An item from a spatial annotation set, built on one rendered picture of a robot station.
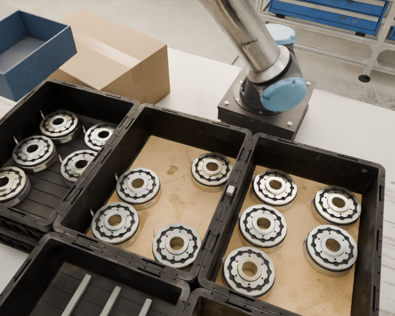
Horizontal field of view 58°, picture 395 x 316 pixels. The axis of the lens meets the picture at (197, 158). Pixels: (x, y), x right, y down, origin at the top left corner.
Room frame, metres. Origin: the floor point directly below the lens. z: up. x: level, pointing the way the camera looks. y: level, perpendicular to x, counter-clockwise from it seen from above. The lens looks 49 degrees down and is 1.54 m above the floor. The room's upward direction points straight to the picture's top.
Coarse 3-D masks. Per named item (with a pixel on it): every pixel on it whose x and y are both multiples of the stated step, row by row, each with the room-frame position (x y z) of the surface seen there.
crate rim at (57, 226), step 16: (176, 112) 0.68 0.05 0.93; (128, 128) 0.62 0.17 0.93; (224, 128) 0.62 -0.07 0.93; (240, 128) 0.62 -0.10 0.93; (112, 144) 0.57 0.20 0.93; (240, 160) 0.52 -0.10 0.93; (80, 192) 0.43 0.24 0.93; (64, 208) 0.39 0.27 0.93; (80, 240) 0.32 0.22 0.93; (96, 240) 0.32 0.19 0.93; (208, 240) 0.32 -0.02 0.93; (128, 256) 0.29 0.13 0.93; (144, 256) 0.29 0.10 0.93; (176, 272) 0.26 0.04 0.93; (192, 272) 0.26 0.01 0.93
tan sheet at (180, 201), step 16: (160, 144) 0.66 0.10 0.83; (176, 144) 0.66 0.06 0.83; (144, 160) 0.60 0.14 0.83; (160, 160) 0.60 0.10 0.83; (176, 160) 0.60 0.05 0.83; (160, 176) 0.55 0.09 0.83; (176, 176) 0.55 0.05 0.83; (176, 192) 0.50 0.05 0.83; (192, 192) 0.50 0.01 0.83; (208, 192) 0.50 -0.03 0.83; (160, 208) 0.46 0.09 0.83; (176, 208) 0.46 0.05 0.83; (192, 208) 0.46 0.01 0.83; (208, 208) 0.46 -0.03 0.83; (144, 224) 0.41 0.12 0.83; (160, 224) 0.41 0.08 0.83; (192, 224) 0.41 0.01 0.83; (208, 224) 0.41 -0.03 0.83; (144, 240) 0.37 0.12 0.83
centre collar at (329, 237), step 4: (324, 236) 0.36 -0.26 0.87; (328, 236) 0.36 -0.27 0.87; (332, 236) 0.36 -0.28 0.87; (336, 236) 0.36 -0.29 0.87; (324, 240) 0.35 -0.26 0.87; (336, 240) 0.36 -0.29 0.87; (340, 240) 0.35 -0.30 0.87; (320, 244) 0.35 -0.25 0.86; (324, 244) 0.35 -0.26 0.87; (340, 244) 0.35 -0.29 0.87; (324, 248) 0.34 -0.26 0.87; (340, 248) 0.34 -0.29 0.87; (344, 248) 0.34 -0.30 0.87; (324, 252) 0.33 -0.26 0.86; (328, 252) 0.33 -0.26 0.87; (332, 252) 0.33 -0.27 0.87; (336, 252) 0.33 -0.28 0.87; (340, 252) 0.33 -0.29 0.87; (332, 256) 0.32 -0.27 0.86; (336, 256) 0.32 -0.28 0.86
